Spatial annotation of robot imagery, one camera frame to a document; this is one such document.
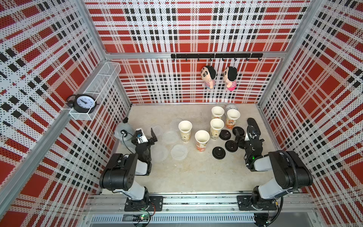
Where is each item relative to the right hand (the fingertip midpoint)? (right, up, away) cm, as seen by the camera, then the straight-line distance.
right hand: (245, 130), depth 92 cm
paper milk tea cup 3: (-19, +4, +2) cm, 19 cm away
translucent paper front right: (-44, -15, +1) cm, 46 cm away
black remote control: (+11, +5, +15) cm, 19 cm away
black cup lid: (-6, -6, -10) cm, 13 cm away
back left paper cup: (-18, +12, +5) cm, 22 cm away
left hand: (-64, +1, -3) cm, 64 cm away
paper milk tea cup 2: (-29, -4, -4) cm, 30 cm away
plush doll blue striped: (-25, +37, -1) cm, 44 cm away
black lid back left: (-11, -4, +10) cm, 16 cm away
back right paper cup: (-7, +10, +6) cm, 13 cm away
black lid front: (-18, -15, -1) cm, 23 cm away
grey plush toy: (-74, 0, -13) cm, 75 cm away
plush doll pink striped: (-10, +37, +1) cm, 39 cm away
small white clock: (-3, +18, +23) cm, 29 cm away
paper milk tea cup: (-40, +2, -1) cm, 40 cm away
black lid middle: (-9, -11, +3) cm, 14 cm away
